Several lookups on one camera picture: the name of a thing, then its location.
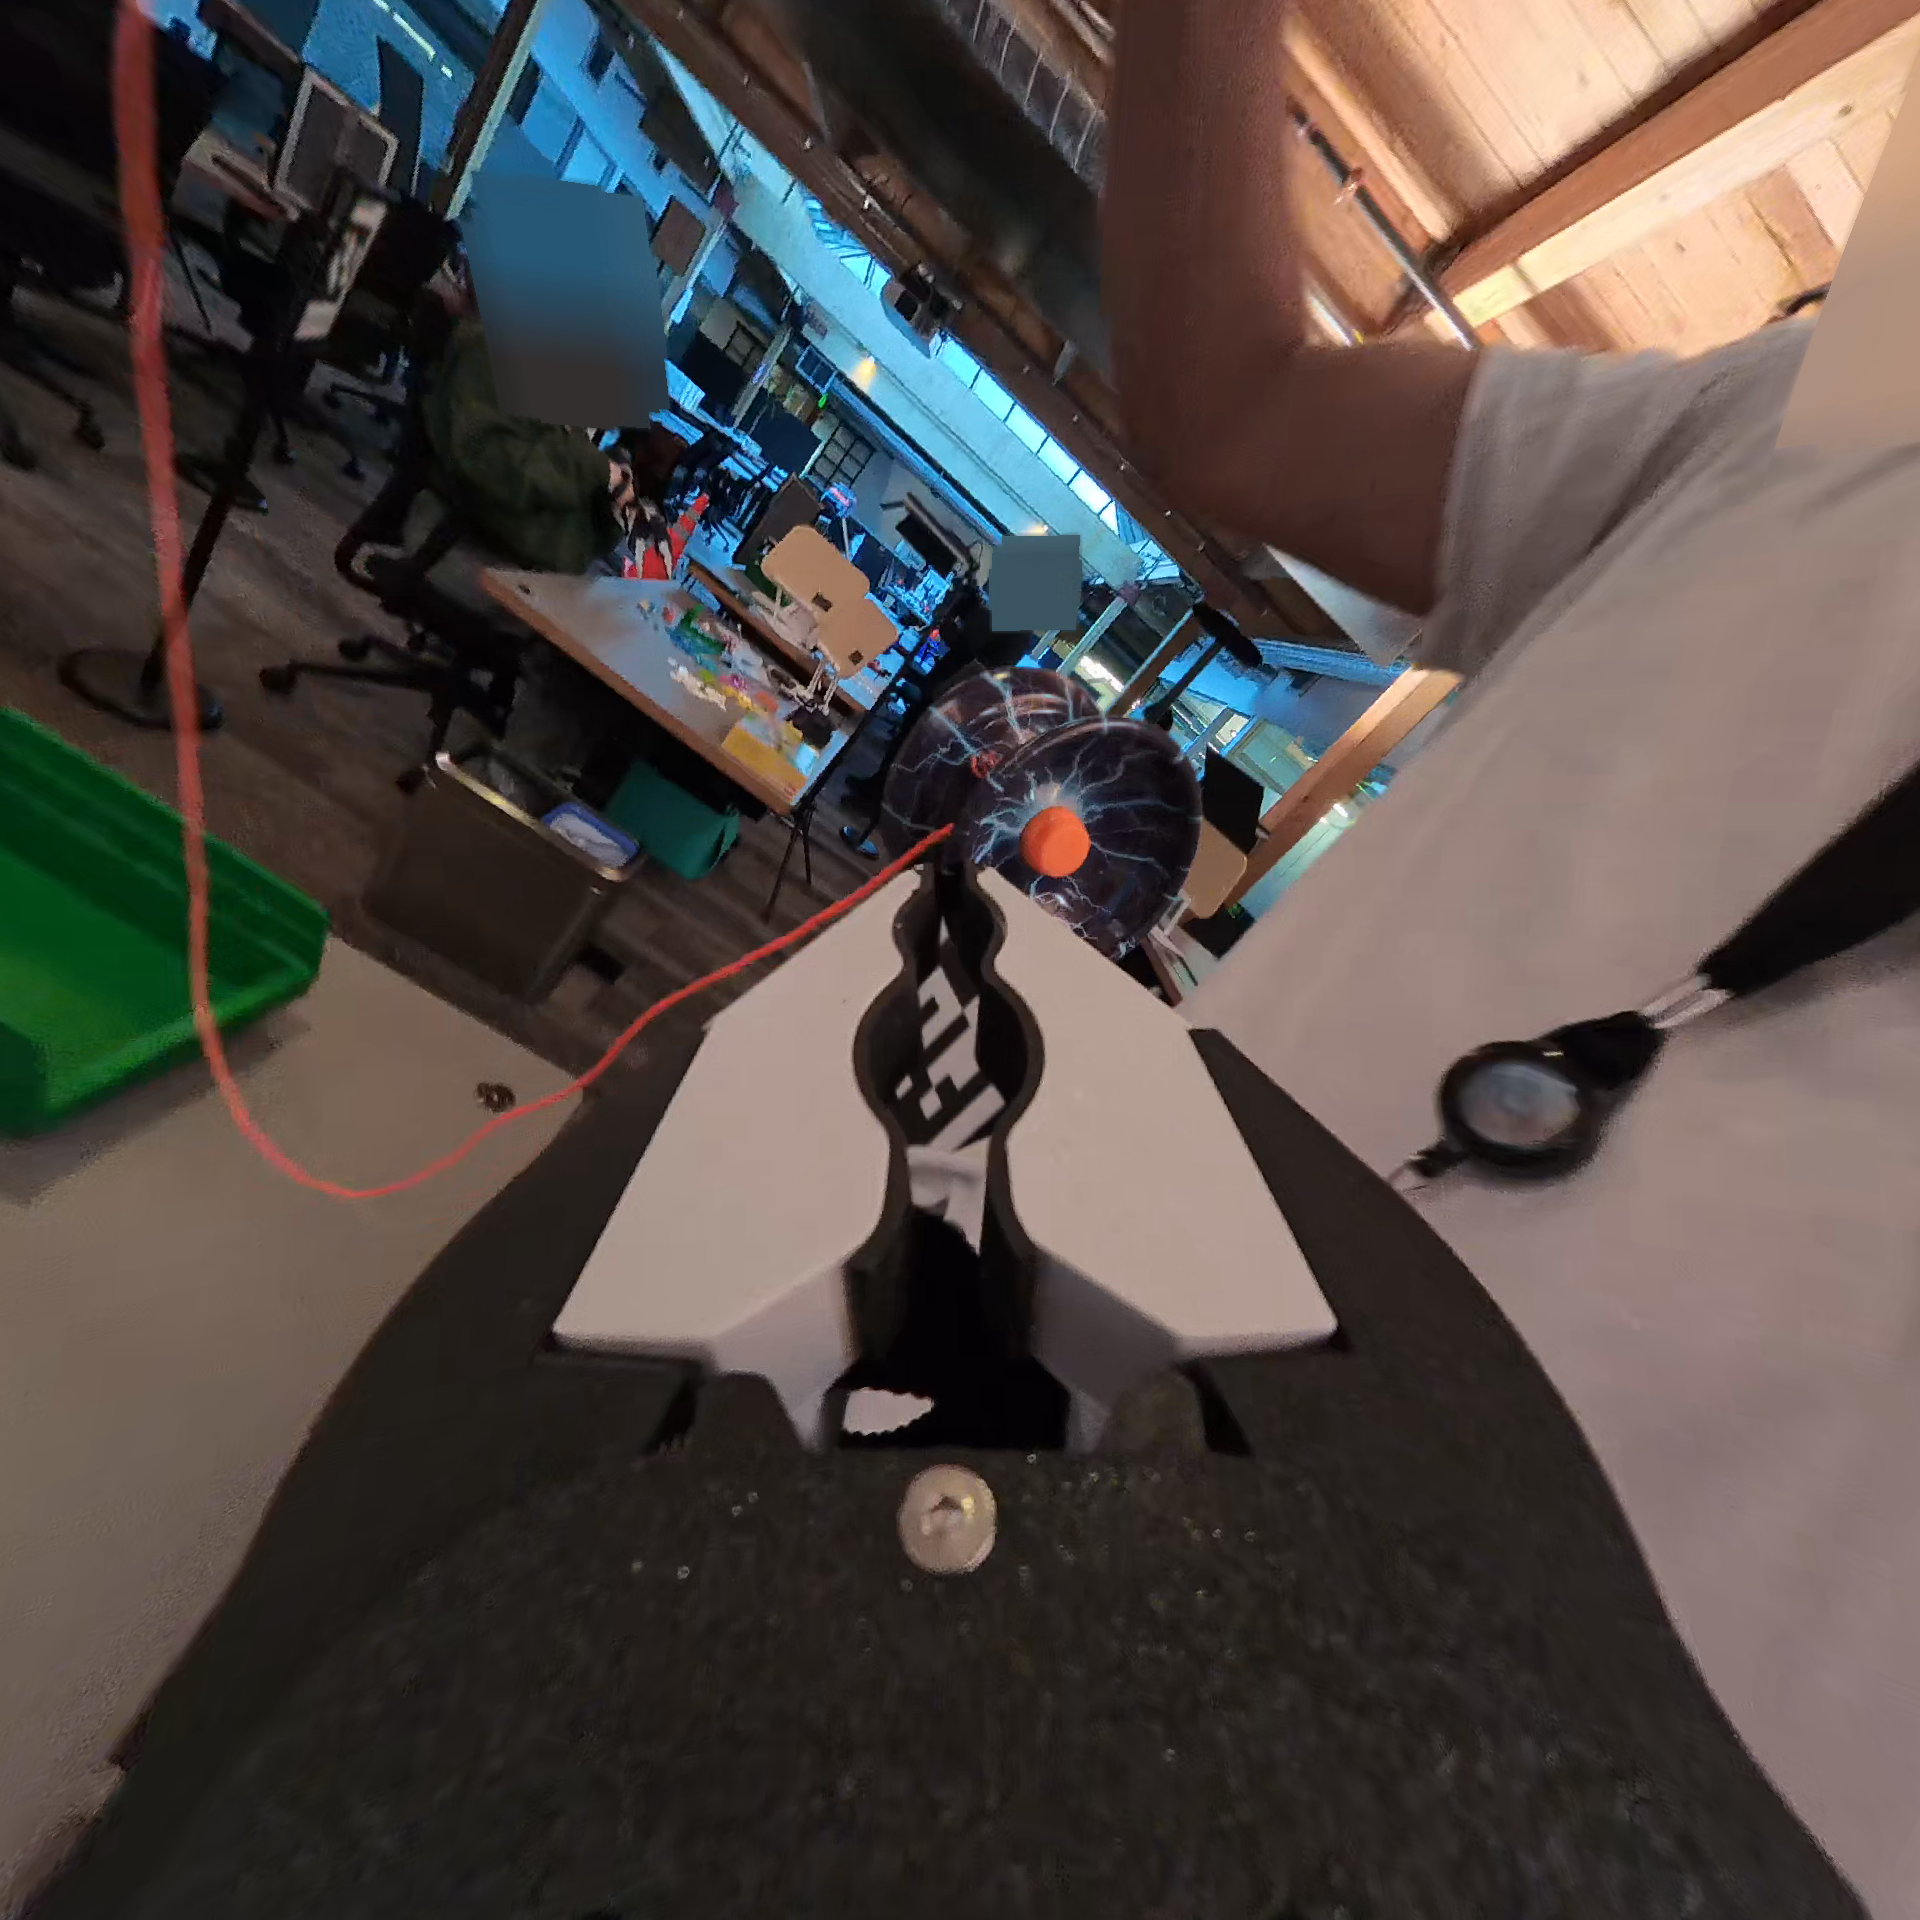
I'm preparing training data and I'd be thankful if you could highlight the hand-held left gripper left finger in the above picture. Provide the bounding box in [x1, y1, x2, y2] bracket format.
[553, 867, 940, 1447]

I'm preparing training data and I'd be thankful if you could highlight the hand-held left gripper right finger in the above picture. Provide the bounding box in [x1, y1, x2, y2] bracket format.
[976, 867, 1338, 1450]

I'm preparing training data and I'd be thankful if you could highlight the dark lightning-print yo-yo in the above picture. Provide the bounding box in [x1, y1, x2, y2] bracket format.
[883, 667, 1204, 966]

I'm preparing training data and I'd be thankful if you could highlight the orange yo-yo string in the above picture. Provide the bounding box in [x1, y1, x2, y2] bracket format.
[114, 0, 997, 1201]

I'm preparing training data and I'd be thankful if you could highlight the person's right forearm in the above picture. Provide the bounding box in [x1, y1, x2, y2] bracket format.
[1099, 0, 1479, 616]

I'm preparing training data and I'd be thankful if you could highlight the white desk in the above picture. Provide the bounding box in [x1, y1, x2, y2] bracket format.
[0, 943, 585, 1854]

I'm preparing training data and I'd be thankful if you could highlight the teal bag under table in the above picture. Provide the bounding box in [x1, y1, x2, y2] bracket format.
[603, 759, 740, 882]

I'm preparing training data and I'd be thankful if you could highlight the black retractable badge reel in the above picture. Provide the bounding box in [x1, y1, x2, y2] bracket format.
[1392, 1008, 1663, 1188]

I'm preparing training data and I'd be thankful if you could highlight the metal trash bin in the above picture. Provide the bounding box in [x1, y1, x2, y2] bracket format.
[361, 747, 647, 1003]

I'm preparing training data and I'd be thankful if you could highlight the light wooden work table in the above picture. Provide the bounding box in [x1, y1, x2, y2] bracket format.
[481, 567, 879, 921]

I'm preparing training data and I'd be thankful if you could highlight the person in white shirt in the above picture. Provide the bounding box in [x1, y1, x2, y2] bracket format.
[1186, 315, 1920, 1920]

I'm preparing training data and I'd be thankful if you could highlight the light wooden chair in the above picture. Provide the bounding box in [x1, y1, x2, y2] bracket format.
[761, 525, 901, 721]

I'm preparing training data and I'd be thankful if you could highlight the black office chair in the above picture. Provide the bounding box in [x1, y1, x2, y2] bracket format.
[257, 360, 527, 793]

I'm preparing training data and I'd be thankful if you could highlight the green plastic tray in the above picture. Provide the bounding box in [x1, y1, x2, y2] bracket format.
[0, 708, 329, 1138]

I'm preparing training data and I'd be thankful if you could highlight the black stand with round base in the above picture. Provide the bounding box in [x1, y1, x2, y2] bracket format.
[60, 194, 391, 733]

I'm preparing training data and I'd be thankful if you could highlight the black lanyard strap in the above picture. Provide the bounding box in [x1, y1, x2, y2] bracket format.
[1648, 780, 1920, 1028]

